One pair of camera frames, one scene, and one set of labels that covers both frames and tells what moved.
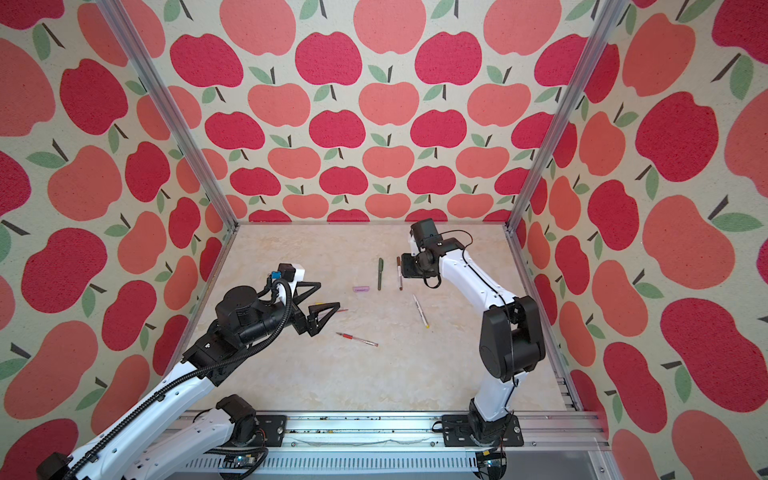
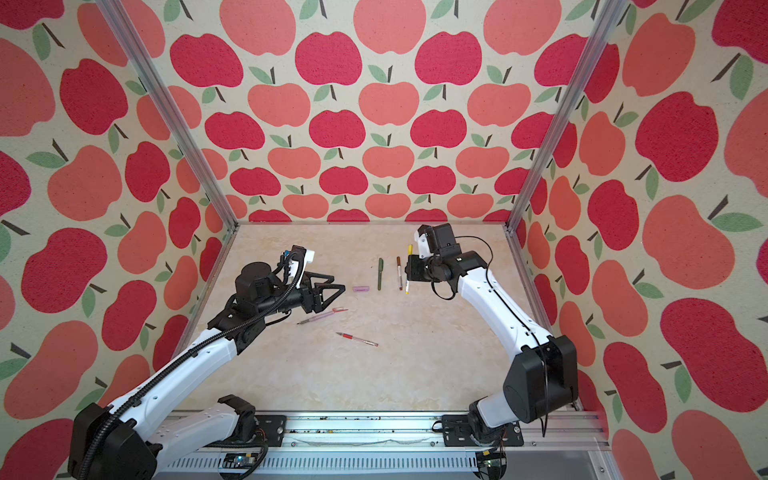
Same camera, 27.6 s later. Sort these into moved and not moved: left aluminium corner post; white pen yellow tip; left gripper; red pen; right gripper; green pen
Moved: left gripper; white pen yellow tip
Not moved: red pen; right gripper; left aluminium corner post; green pen
